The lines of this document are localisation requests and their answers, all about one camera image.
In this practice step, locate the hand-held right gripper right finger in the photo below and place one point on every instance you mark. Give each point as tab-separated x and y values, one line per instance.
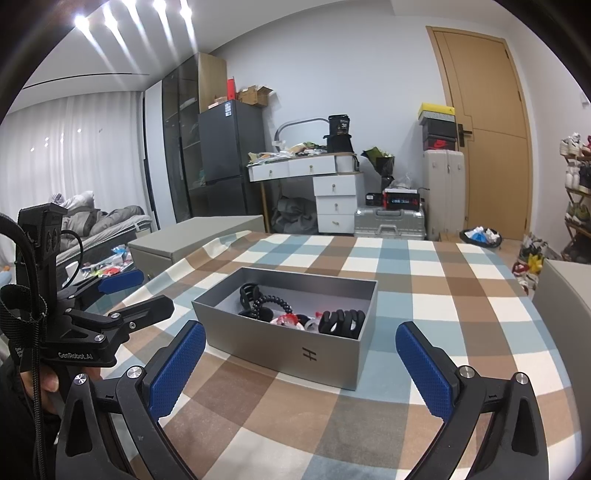
425	369

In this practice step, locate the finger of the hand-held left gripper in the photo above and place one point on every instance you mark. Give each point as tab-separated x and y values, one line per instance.
120	281
147	309

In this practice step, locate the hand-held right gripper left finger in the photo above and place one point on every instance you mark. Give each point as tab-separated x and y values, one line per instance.
178	369

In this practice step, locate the large black hair claw clip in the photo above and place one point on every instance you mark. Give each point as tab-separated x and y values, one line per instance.
339	323

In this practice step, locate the grey jewelry box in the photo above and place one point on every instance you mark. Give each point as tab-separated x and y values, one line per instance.
277	350

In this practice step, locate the red white round ornament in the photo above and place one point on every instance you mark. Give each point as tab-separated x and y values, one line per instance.
286	321
313	323

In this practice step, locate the person's left hand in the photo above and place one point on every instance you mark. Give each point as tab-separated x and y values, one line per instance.
46	383

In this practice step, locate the glass table with clutter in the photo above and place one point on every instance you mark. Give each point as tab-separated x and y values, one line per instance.
106	267

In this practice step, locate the bed with grey clothes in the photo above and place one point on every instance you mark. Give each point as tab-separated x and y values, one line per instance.
106	217

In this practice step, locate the grey box lid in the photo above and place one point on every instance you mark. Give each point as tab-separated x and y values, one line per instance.
194	235

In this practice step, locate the brown cardboard box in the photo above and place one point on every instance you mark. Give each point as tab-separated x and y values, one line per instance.
449	237

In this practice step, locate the black trash bin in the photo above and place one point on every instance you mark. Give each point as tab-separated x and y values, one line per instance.
480	241

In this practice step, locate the silver suitcase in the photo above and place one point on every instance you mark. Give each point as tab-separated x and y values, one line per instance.
392	224

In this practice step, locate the pile of shoes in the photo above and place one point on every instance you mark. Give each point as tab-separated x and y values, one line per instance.
531	263

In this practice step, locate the glass display cabinet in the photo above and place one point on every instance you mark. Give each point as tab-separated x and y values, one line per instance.
180	138

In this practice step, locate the dark grey refrigerator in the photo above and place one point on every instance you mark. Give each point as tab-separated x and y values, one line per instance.
231	152

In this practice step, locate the black red power station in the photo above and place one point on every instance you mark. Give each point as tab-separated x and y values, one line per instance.
401	199

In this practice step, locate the dark bag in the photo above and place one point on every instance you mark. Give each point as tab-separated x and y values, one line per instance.
293	214

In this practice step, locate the white suitcase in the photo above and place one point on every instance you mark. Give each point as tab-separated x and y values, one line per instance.
445	194

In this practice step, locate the small black device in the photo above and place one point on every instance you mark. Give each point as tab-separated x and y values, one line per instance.
374	200

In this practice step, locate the white drawer unit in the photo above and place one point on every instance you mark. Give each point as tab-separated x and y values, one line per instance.
334	203

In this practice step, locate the pile of desk clutter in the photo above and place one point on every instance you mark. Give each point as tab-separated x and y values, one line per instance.
281	154

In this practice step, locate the white desk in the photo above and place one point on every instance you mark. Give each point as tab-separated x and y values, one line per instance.
300	167

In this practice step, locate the bouquet in black wrap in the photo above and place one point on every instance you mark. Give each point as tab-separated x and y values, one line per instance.
381	161

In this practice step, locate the arched mirror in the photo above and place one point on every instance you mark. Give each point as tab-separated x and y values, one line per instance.
281	131

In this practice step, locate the red packet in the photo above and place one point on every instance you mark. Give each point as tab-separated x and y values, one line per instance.
231	90

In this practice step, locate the black red shoe box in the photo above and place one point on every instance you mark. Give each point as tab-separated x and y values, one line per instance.
439	143

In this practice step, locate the open cardboard box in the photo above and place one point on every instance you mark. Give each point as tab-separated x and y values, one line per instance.
254	96

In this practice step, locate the shoe rack with shoes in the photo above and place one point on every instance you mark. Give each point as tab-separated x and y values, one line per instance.
577	194

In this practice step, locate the black round container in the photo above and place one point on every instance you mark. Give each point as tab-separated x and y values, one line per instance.
339	144

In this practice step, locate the dark grey shoe box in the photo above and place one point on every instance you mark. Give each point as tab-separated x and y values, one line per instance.
436	126

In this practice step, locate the black bucket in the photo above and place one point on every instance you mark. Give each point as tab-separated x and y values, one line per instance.
339	125

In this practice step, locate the yellow shoe box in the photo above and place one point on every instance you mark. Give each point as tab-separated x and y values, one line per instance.
436	110

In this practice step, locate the wooden door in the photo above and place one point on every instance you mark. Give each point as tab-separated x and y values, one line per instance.
489	92

